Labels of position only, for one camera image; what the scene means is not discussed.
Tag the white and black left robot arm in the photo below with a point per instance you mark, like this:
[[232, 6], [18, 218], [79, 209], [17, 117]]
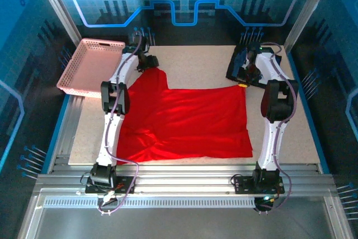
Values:
[[110, 132]]

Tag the pink perforated plastic basket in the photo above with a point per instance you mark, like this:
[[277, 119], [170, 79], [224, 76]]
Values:
[[89, 65]]

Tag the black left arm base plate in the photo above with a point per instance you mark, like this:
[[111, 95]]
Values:
[[126, 185]]

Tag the aluminium frame post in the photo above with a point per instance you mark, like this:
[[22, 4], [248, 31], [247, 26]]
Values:
[[57, 6], [309, 6]]

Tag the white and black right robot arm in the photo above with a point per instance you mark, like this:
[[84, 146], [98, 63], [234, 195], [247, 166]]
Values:
[[272, 138]]

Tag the navy printed folded t-shirt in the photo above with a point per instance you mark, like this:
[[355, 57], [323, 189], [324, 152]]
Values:
[[233, 68]]

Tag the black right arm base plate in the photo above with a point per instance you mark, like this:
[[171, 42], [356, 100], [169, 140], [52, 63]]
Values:
[[246, 185]]

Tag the grey metal tray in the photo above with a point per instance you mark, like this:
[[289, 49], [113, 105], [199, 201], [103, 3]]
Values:
[[181, 223]]

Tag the aluminium side rail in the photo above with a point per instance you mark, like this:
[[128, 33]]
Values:
[[68, 130]]

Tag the red t-shirt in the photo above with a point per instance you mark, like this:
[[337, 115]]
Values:
[[190, 121]]

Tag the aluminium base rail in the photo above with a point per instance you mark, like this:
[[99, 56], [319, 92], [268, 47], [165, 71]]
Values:
[[181, 178]]

